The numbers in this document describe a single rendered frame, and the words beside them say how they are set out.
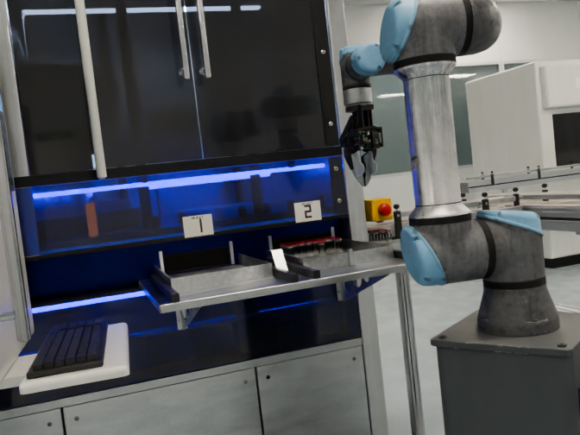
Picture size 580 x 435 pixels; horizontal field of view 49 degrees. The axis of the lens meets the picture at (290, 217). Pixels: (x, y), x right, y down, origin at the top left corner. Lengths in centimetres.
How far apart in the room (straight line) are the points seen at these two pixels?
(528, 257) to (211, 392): 105
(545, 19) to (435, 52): 758
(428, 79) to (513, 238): 33
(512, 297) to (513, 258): 7
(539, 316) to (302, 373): 93
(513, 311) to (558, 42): 769
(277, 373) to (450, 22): 118
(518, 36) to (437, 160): 730
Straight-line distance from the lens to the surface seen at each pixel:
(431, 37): 119
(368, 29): 738
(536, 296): 126
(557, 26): 886
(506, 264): 124
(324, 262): 166
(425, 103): 119
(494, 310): 126
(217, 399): 194
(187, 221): 183
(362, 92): 167
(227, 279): 160
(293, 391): 200
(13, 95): 184
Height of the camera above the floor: 112
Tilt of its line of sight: 3 degrees down
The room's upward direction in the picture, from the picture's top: 6 degrees counter-clockwise
